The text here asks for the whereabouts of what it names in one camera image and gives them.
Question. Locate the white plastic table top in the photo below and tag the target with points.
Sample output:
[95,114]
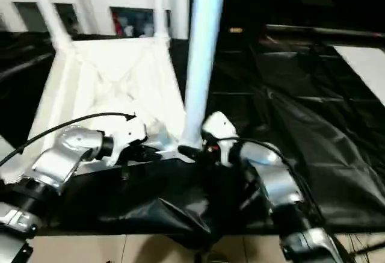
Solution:
[114,76]

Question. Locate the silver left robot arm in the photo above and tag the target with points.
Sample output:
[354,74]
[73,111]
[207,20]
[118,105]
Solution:
[57,160]

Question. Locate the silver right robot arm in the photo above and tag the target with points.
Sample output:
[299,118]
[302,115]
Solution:
[277,185]

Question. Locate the black mat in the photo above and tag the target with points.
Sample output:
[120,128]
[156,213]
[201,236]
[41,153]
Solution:
[313,130]

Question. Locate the white board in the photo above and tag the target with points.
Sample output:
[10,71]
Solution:
[364,70]

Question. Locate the black metal rail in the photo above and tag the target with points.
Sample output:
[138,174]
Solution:
[325,31]

